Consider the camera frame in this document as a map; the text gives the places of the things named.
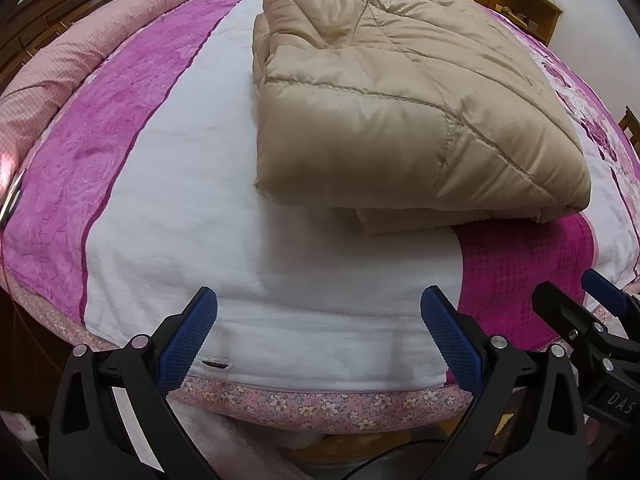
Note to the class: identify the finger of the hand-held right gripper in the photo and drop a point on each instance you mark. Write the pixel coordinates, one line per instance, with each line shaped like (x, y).
(560, 307)
(605, 287)

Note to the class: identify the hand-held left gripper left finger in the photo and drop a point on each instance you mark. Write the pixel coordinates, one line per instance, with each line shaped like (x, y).
(192, 335)

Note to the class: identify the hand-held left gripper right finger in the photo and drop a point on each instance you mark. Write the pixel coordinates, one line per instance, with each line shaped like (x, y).
(450, 340)

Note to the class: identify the beige puffer jacket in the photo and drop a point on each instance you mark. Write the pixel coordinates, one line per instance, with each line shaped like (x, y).
(400, 110)

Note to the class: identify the pink and white bed blanket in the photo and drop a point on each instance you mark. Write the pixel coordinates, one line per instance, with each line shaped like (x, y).
(200, 210)

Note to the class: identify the pink floral bed sheet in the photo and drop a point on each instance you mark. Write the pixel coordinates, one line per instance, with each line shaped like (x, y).
(325, 405)

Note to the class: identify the wooden chair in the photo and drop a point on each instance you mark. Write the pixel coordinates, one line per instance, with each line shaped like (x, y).
(631, 130)

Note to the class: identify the smartphone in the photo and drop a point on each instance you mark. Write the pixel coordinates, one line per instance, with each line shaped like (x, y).
(12, 197)

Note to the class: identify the small wooden ornament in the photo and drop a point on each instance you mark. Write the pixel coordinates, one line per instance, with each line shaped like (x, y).
(515, 15)

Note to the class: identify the pink checked quilt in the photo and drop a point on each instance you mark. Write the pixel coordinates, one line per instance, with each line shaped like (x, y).
(65, 60)

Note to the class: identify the dark wooden headboard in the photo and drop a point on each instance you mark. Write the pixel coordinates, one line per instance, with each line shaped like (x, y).
(75, 0)

